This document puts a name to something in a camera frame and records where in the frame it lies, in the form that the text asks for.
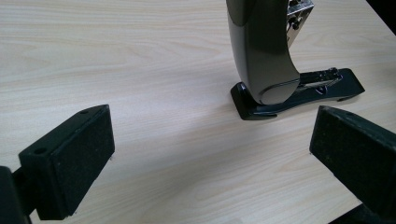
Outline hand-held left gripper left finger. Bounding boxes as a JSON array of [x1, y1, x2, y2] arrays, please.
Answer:
[[12, 104, 116, 221]]

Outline large black stapler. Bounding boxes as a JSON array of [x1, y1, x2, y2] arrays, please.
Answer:
[[226, 0, 366, 121]]

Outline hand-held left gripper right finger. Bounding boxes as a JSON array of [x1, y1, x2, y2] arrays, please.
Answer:
[[309, 105, 396, 220]]

